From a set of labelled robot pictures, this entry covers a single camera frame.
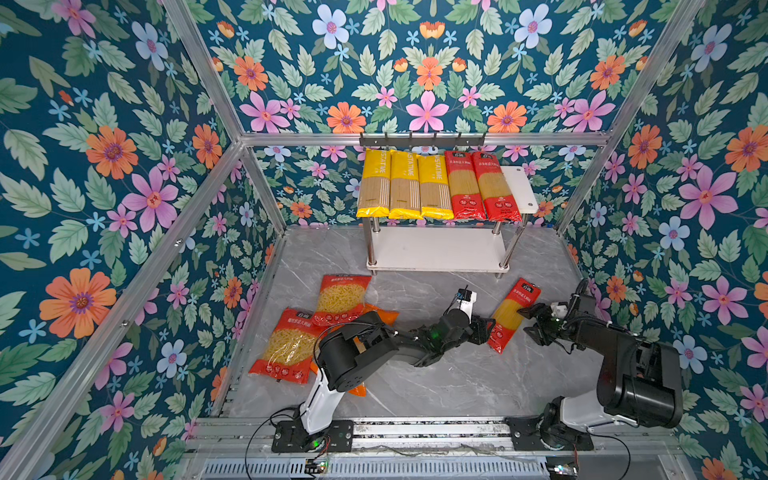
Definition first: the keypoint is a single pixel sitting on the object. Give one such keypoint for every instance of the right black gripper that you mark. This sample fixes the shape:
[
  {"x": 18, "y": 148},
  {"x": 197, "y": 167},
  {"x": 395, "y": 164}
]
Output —
[{"x": 539, "y": 311}]

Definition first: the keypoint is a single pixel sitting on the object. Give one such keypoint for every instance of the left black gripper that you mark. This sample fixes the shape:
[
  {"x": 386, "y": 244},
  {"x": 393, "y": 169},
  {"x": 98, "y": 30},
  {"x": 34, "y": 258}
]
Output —
[{"x": 481, "y": 329}]

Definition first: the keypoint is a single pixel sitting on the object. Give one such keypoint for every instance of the red spaghetti pack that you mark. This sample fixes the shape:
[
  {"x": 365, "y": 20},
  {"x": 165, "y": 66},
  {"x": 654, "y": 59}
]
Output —
[
  {"x": 466, "y": 200},
  {"x": 498, "y": 201},
  {"x": 507, "y": 318}
]

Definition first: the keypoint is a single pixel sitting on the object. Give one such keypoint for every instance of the yellow spaghetti pack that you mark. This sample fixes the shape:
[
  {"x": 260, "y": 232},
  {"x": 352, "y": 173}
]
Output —
[
  {"x": 435, "y": 197},
  {"x": 375, "y": 184},
  {"x": 404, "y": 187}
]

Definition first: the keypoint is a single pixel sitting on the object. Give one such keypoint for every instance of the red macaroni bag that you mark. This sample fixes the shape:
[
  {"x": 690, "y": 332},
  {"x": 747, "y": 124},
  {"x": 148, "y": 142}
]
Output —
[
  {"x": 289, "y": 350},
  {"x": 341, "y": 299}
]

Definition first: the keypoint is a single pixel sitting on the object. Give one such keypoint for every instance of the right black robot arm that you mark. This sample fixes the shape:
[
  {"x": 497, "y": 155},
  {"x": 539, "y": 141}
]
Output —
[{"x": 639, "y": 382}]

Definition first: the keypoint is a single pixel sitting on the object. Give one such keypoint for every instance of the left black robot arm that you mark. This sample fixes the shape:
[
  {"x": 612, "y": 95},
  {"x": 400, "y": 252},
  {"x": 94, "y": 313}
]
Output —
[{"x": 349, "y": 354}]

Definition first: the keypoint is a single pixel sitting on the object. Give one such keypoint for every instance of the white two-tier shelf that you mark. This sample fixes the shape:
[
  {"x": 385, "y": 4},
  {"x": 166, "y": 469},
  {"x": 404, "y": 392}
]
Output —
[{"x": 439, "y": 249}]

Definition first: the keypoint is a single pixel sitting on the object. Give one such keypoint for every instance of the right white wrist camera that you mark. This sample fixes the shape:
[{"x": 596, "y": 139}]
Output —
[{"x": 559, "y": 310}]

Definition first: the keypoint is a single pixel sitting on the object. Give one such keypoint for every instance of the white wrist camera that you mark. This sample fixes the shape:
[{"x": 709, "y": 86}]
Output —
[
  {"x": 465, "y": 300},
  {"x": 559, "y": 310}
]

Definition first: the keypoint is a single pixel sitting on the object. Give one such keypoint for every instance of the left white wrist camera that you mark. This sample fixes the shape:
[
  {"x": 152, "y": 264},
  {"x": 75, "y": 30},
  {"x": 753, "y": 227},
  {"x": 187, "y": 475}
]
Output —
[{"x": 465, "y": 300}]

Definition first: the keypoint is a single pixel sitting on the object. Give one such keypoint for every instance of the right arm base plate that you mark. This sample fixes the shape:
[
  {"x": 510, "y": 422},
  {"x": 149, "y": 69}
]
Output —
[{"x": 535, "y": 434}]

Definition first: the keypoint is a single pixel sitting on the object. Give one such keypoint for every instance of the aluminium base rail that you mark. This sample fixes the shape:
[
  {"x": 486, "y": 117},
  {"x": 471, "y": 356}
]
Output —
[{"x": 248, "y": 437}]

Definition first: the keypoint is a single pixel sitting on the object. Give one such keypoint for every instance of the metal hook rail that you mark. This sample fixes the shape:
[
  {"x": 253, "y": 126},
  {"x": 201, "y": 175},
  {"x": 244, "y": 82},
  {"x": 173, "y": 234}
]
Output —
[{"x": 402, "y": 141}]

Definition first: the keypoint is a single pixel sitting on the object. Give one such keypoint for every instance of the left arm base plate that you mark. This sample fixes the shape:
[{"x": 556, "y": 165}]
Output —
[{"x": 291, "y": 437}]

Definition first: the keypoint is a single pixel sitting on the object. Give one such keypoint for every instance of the white vented cable duct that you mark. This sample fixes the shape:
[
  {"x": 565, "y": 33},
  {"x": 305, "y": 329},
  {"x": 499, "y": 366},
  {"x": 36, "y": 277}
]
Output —
[{"x": 377, "y": 467}]

